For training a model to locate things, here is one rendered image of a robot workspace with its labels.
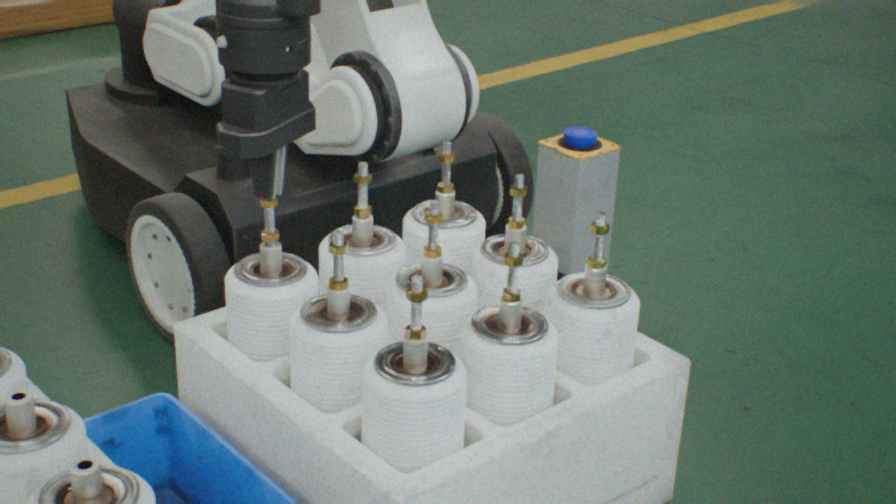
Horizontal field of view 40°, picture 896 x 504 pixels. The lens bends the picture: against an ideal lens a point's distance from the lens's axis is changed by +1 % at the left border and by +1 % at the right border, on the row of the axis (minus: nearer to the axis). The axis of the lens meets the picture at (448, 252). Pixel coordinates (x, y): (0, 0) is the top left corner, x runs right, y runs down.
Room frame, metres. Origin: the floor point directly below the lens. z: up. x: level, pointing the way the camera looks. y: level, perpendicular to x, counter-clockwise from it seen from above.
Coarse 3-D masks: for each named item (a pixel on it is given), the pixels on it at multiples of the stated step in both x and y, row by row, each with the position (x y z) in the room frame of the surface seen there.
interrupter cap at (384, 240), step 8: (344, 232) 1.23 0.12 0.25; (352, 232) 1.24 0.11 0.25; (376, 232) 1.24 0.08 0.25; (384, 232) 1.24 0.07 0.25; (392, 232) 1.24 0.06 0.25; (328, 240) 1.21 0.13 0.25; (344, 240) 1.22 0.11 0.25; (352, 240) 1.22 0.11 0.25; (376, 240) 1.22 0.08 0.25; (384, 240) 1.22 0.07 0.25; (392, 240) 1.22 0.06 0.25; (352, 248) 1.19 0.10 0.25; (360, 248) 1.20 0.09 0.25; (368, 248) 1.20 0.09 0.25; (376, 248) 1.20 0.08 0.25; (384, 248) 1.19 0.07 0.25; (392, 248) 1.20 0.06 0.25; (360, 256) 1.18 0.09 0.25
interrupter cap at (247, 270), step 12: (240, 264) 1.15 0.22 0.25; (252, 264) 1.15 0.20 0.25; (288, 264) 1.15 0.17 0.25; (300, 264) 1.15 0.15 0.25; (240, 276) 1.12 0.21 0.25; (252, 276) 1.12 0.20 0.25; (264, 276) 1.13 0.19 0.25; (276, 276) 1.13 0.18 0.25; (288, 276) 1.12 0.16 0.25; (300, 276) 1.12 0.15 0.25
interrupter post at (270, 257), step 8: (264, 248) 1.13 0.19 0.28; (272, 248) 1.13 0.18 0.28; (280, 248) 1.14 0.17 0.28; (264, 256) 1.13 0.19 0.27; (272, 256) 1.13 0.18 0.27; (280, 256) 1.14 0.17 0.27; (264, 264) 1.13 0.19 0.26; (272, 264) 1.13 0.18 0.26; (280, 264) 1.14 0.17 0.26; (264, 272) 1.13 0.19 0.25; (272, 272) 1.13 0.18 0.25; (280, 272) 1.14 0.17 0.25
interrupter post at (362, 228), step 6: (354, 216) 1.22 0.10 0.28; (372, 216) 1.22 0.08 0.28; (354, 222) 1.21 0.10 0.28; (360, 222) 1.21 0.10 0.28; (366, 222) 1.21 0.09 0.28; (372, 222) 1.22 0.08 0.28; (354, 228) 1.21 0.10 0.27; (360, 228) 1.21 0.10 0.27; (366, 228) 1.21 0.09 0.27; (372, 228) 1.22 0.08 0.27; (354, 234) 1.21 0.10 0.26; (360, 234) 1.21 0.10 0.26; (366, 234) 1.21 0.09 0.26; (372, 234) 1.22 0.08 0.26; (354, 240) 1.21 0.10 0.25; (360, 240) 1.21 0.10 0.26; (366, 240) 1.21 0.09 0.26; (372, 240) 1.22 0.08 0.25
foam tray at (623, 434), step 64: (192, 320) 1.15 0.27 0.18; (192, 384) 1.12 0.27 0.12; (256, 384) 1.03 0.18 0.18; (576, 384) 1.05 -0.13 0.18; (640, 384) 1.06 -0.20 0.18; (256, 448) 1.03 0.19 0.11; (320, 448) 0.94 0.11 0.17; (512, 448) 0.94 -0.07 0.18; (576, 448) 1.00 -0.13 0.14; (640, 448) 1.07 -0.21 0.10
